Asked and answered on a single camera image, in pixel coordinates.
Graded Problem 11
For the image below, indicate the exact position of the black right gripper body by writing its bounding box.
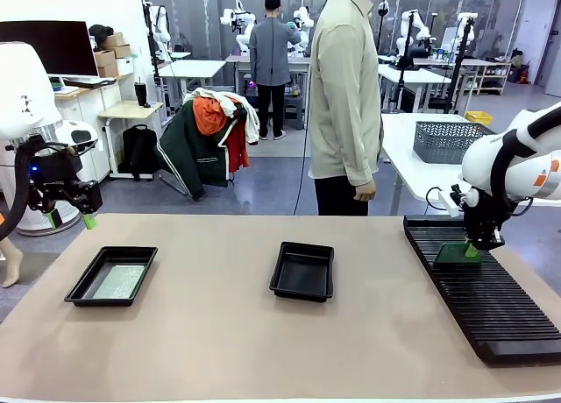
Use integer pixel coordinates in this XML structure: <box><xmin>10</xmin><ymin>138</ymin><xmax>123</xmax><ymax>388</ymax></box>
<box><xmin>462</xmin><ymin>190</ymin><xmax>512</xmax><ymax>236</ymax></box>

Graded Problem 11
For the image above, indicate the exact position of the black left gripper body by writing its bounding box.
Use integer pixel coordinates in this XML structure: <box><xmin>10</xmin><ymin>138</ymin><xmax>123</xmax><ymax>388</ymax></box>
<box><xmin>29</xmin><ymin>151</ymin><xmax>83</xmax><ymax>192</ymax></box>

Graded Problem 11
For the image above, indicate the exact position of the black ESD tray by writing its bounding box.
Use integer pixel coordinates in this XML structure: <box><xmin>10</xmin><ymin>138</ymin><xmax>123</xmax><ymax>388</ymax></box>
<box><xmin>64</xmin><ymin>245</ymin><xmax>159</xmax><ymax>308</ymax></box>
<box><xmin>268</xmin><ymin>241</ymin><xmax>335</xmax><ymax>303</ymax></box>

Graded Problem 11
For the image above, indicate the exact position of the person's right forearm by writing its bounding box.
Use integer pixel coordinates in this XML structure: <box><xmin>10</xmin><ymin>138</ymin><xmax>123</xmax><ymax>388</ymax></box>
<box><xmin>344</xmin><ymin>122</ymin><xmax>380</xmax><ymax>187</ymax></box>

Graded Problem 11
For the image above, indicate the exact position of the person's right hand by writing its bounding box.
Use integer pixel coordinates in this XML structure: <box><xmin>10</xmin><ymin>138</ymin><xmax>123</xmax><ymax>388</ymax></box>
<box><xmin>352</xmin><ymin>179</ymin><xmax>378</xmax><ymax>202</ymax></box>

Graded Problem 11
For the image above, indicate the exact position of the white cylindrical air purifier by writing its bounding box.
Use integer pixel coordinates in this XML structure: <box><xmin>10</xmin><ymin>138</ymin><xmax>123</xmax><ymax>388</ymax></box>
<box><xmin>0</xmin><ymin>138</ymin><xmax>87</xmax><ymax>237</ymax></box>

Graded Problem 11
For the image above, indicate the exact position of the black slotted board rack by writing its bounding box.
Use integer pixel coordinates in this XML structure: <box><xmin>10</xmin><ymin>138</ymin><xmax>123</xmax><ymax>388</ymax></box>
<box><xmin>402</xmin><ymin>215</ymin><xmax>561</xmax><ymax>367</ymax></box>

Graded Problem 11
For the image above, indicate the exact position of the pale mannequin leg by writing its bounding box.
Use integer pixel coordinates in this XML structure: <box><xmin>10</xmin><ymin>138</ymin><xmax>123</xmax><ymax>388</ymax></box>
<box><xmin>0</xmin><ymin>236</ymin><xmax>24</xmax><ymax>289</ymax></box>

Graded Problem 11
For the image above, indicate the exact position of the black backpack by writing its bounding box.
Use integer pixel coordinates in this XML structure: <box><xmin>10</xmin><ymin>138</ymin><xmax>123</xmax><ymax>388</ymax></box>
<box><xmin>118</xmin><ymin>124</ymin><xmax>160</xmax><ymax>181</ymax></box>

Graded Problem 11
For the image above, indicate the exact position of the white cabinet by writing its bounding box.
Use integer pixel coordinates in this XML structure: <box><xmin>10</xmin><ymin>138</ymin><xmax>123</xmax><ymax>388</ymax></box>
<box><xmin>54</xmin><ymin>76</ymin><xmax>124</xmax><ymax>198</ymax></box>

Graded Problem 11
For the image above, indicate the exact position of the grey perforated plastic basket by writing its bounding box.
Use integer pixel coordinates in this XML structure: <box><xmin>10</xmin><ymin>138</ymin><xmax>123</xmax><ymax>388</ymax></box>
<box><xmin>413</xmin><ymin>121</ymin><xmax>496</xmax><ymax>166</ymax></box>

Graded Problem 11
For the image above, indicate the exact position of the large white table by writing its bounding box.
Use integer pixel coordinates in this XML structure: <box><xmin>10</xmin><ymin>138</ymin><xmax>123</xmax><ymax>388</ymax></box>
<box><xmin>379</xmin><ymin>112</ymin><xmax>561</xmax><ymax>216</ymax></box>

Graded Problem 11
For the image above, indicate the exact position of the small beige side desk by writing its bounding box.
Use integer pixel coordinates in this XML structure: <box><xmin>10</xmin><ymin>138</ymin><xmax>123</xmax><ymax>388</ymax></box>
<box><xmin>98</xmin><ymin>100</ymin><xmax>164</xmax><ymax>180</ymax></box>

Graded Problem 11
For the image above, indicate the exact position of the yellow plastic bin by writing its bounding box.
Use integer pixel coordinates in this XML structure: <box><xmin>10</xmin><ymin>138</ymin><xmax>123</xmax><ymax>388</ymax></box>
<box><xmin>464</xmin><ymin>110</ymin><xmax>494</xmax><ymax>127</ymax></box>

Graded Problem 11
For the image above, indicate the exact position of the chair with piled clothes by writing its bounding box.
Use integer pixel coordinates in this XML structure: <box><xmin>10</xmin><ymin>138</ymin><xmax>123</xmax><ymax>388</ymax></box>
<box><xmin>156</xmin><ymin>98</ymin><xmax>249</xmax><ymax>202</ymax></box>

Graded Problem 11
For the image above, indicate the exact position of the black computer monitor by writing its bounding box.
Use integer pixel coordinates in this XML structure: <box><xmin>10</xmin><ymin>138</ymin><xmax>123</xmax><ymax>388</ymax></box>
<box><xmin>0</xmin><ymin>20</ymin><xmax>100</xmax><ymax>76</ymax></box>

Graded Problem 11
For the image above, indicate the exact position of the wooden shelf unit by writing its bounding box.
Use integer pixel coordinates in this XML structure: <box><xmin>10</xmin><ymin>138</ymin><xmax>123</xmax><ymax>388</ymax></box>
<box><xmin>475</xmin><ymin>60</ymin><xmax>513</xmax><ymax>96</ymax></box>

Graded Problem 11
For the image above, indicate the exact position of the black bag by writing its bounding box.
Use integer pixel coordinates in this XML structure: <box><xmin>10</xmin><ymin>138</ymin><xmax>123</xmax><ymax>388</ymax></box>
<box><xmin>89</xmin><ymin>25</ymin><xmax>115</xmax><ymax>45</ymax></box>

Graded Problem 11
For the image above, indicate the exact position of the orange garment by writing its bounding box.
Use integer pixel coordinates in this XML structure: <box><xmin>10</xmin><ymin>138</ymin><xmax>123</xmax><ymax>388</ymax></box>
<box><xmin>192</xmin><ymin>96</ymin><xmax>231</xmax><ymax>137</ymax></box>

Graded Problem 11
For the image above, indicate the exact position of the black tripod stand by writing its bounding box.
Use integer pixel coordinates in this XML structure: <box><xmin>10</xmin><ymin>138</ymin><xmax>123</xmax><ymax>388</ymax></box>
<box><xmin>392</xmin><ymin>12</ymin><xmax>416</xmax><ymax>115</ymax></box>
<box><xmin>444</xmin><ymin>17</ymin><xmax>477</xmax><ymax>115</ymax></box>

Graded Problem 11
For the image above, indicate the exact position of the white background table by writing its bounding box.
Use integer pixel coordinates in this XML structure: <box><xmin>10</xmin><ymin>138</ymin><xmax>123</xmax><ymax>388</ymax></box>
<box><xmin>157</xmin><ymin>60</ymin><xmax>227</xmax><ymax>97</ymax></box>
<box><xmin>379</xmin><ymin>63</ymin><xmax>452</xmax><ymax>113</ymax></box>

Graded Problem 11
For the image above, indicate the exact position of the red garment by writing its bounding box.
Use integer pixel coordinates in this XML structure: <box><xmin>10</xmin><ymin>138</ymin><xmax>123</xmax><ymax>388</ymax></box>
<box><xmin>225</xmin><ymin>117</ymin><xmax>251</xmax><ymax>174</ymax></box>

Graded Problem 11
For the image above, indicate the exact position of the cream garment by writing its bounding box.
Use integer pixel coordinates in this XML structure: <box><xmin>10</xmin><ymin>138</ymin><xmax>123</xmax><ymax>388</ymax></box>
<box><xmin>183</xmin><ymin>87</ymin><xmax>260</xmax><ymax>145</ymax></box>

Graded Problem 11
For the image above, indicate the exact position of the person in beige shirt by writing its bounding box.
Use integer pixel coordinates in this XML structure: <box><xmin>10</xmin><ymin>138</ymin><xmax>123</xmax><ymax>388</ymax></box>
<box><xmin>306</xmin><ymin>0</ymin><xmax>404</xmax><ymax>216</ymax></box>

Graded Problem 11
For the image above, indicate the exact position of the white door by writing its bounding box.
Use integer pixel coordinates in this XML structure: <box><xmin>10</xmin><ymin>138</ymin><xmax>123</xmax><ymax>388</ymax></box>
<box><xmin>512</xmin><ymin>0</ymin><xmax>549</xmax><ymax>71</ymax></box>

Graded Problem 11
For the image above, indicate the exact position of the grey stool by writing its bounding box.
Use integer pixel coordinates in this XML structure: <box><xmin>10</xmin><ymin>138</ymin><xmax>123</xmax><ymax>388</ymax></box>
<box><xmin>283</xmin><ymin>95</ymin><xmax>306</xmax><ymax>131</ymax></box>

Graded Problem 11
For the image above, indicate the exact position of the person in grey jacket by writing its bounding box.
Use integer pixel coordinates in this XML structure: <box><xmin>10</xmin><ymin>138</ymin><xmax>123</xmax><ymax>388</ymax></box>
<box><xmin>248</xmin><ymin>0</ymin><xmax>303</xmax><ymax>141</ymax></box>

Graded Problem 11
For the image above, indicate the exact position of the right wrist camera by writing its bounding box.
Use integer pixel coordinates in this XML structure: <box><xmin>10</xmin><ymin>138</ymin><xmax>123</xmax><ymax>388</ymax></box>
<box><xmin>437</xmin><ymin>182</ymin><xmax>479</xmax><ymax>215</ymax></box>

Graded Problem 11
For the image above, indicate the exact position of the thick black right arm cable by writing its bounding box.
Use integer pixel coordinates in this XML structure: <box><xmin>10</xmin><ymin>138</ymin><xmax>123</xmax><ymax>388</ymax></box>
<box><xmin>489</xmin><ymin>106</ymin><xmax>561</xmax><ymax>202</ymax></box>

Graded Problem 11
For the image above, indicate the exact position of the thin black hanging cable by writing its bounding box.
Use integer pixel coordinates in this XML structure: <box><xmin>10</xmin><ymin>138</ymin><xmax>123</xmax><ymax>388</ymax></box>
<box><xmin>293</xmin><ymin>0</ymin><xmax>338</xmax><ymax>216</ymax></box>

